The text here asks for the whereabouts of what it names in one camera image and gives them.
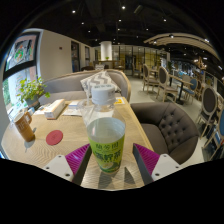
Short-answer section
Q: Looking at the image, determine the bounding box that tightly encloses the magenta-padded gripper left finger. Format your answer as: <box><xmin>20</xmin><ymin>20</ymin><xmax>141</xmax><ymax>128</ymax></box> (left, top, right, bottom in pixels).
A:
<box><xmin>41</xmin><ymin>142</ymin><xmax>93</xmax><ymax>186</ymax></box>

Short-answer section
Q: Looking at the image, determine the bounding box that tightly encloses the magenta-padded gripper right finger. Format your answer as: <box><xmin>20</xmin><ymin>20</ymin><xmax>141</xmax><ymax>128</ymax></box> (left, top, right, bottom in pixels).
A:
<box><xmin>131</xmin><ymin>142</ymin><xmax>184</xmax><ymax>186</ymax></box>

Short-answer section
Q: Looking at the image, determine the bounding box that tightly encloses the clear green-labelled drink bottle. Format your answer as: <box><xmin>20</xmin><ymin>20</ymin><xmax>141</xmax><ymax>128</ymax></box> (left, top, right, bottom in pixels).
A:
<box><xmin>85</xmin><ymin>84</ymin><xmax>127</xmax><ymax>175</ymax></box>

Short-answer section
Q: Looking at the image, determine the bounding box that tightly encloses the flat round red coaster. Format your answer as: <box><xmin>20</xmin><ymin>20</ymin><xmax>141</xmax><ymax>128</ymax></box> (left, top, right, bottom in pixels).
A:
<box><xmin>45</xmin><ymin>129</ymin><xmax>64</xmax><ymax>147</ymax></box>

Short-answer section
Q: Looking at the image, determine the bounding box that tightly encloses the grey tufted armchair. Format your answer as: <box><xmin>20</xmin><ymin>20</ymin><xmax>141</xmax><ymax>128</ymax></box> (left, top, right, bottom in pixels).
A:
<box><xmin>129</xmin><ymin>101</ymin><xmax>201</xmax><ymax>165</ymax></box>

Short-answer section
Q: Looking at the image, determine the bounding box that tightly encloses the white colourful printed leaflet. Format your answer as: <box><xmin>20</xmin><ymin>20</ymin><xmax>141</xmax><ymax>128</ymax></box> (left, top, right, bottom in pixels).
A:
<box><xmin>62</xmin><ymin>99</ymin><xmax>84</xmax><ymax>117</ymax></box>

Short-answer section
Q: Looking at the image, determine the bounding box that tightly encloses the small blue white tissue box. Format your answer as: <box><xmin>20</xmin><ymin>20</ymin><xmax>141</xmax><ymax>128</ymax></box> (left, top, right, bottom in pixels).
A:
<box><xmin>43</xmin><ymin>98</ymin><xmax>67</xmax><ymax>120</ymax></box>

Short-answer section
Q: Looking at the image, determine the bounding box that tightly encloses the brown mug, white inside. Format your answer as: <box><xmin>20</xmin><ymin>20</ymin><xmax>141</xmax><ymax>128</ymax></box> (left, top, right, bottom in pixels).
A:
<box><xmin>13</xmin><ymin>108</ymin><xmax>36</xmax><ymax>143</ymax></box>

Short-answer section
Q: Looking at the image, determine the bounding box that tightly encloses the yellow card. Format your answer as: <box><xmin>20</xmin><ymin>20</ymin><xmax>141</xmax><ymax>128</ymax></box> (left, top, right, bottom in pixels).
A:
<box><xmin>114</xmin><ymin>96</ymin><xmax>127</xmax><ymax>106</ymax></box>

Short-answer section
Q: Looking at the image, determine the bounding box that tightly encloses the group of dining chairs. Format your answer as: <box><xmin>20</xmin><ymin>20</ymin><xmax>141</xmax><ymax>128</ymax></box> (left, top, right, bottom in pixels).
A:
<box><xmin>131</xmin><ymin>61</ymin><xmax>224</xmax><ymax>161</ymax></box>

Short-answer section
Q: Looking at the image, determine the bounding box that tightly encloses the potted green plant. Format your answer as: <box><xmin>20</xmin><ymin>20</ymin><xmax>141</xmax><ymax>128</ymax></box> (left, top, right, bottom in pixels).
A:
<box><xmin>16</xmin><ymin>76</ymin><xmax>51</xmax><ymax>108</ymax></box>

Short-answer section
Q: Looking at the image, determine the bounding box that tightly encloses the grey white chevron cushion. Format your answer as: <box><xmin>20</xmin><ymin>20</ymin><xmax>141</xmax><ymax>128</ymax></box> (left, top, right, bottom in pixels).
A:
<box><xmin>79</xmin><ymin>69</ymin><xmax>122</xmax><ymax>98</ymax></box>

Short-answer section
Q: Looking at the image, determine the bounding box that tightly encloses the white round column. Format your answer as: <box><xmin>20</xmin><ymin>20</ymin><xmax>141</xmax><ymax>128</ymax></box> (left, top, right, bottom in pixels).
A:
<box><xmin>99</xmin><ymin>40</ymin><xmax>113</xmax><ymax>62</ymax></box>

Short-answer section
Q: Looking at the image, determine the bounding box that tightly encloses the black-framed window with decals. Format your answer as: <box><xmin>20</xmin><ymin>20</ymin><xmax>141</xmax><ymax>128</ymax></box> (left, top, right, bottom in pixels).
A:
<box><xmin>1</xmin><ymin>31</ymin><xmax>42</xmax><ymax>111</ymax></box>

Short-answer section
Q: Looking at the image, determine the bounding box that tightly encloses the group of ceiling lights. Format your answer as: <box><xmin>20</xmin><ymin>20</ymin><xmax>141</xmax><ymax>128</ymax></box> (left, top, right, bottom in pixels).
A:
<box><xmin>69</xmin><ymin>3</ymin><xmax>209</xmax><ymax>44</ymax></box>

